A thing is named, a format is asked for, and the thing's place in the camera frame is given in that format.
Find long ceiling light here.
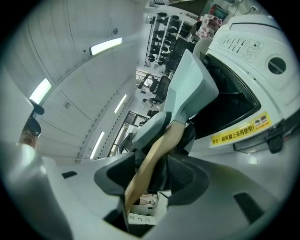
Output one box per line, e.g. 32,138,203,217
89,37,123,56
90,131,105,159
113,93,128,114
28,77,53,105

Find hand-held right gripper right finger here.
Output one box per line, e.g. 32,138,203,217
144,153,281,240

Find person's face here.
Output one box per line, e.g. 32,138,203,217
18,130,39,150

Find patterned pink white cloth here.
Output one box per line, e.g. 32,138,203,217
195,14,226,39

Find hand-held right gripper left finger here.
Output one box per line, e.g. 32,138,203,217
42,151,144,240

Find red and teal bag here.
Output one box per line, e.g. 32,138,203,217
209,4,229,21

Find white shelf rack black items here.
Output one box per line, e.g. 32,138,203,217
144,11,200,68

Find black office chair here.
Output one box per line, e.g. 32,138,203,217
149,75,172,104

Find white portable stove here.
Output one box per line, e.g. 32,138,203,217
187,14,296,155

